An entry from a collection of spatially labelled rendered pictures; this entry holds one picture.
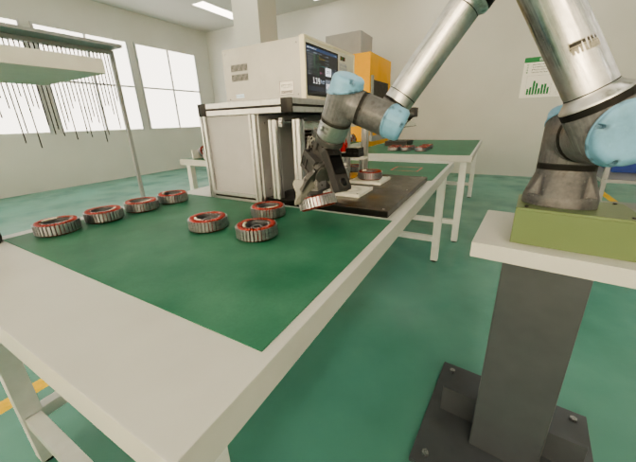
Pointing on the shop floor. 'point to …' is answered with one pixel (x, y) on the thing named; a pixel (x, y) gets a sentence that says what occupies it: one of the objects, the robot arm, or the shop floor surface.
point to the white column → (254, 14)
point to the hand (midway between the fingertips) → (315, 202)
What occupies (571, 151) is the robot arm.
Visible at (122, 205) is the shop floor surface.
